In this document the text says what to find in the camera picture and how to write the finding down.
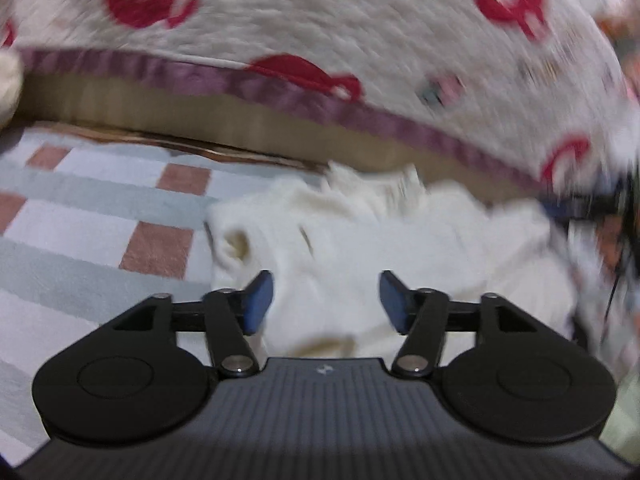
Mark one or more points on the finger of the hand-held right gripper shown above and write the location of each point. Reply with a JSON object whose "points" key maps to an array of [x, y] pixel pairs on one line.
{"points": [[580, 206]]}

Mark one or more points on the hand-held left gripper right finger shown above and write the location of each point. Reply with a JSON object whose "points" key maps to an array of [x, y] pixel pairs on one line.
{"points": [[392, 300]]}

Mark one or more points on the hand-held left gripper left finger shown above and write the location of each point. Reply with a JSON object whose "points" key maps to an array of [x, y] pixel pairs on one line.
{"points": [[260, 305]]}

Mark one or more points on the cream white sweater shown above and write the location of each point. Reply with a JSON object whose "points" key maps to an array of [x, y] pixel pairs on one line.
{"points": [[350, 240]]}

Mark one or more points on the checked floor mat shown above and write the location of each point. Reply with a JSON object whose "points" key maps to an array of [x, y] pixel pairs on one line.
{"points": [[90, 230]]}

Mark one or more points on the white quilt with red bears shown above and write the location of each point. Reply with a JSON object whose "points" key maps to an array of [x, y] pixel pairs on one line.
{"points": [[325, 15]]}

